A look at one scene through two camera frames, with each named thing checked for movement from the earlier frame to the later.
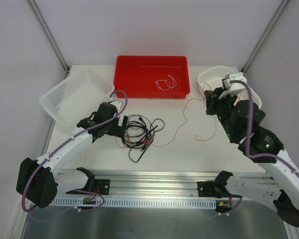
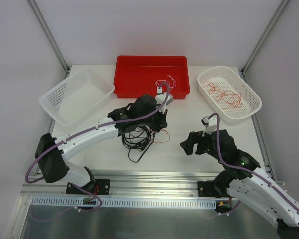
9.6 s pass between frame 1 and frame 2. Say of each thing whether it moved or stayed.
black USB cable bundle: stayed
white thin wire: stayed
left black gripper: moved
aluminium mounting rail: stayed
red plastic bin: stayed
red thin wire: moved
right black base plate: stayed
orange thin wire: moved
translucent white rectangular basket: stayed
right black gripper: moved
